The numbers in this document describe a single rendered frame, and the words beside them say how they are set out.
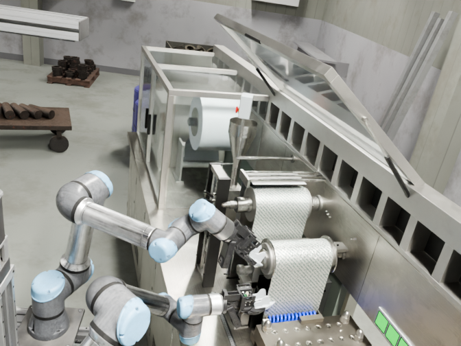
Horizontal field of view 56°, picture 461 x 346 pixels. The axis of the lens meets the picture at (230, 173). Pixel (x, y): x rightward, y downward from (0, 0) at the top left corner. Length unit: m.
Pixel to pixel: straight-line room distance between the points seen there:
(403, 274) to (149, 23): 8.13
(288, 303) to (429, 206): 0.65
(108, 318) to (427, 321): 0.92
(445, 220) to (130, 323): 0.92
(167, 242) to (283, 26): 8.14
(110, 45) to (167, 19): 1.24
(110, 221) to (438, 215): 0.99
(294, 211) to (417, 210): 0.54
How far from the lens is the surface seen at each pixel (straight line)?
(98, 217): 1.45
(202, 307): 1.56
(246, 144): 2.13
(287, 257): 1.60
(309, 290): 1.73
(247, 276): 1.72
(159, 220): 2.43
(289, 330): 1.71
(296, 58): 1.32
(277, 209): 1.75
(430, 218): 1.42
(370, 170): 1.63
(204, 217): 1.38
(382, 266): 1.60
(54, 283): 1.78
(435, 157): 4.41
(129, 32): 9.22
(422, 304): 1.48
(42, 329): 1.87
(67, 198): 1.51
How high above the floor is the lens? 2.17
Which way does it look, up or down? 24 degrees down
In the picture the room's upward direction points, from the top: 9 degrees clockwise
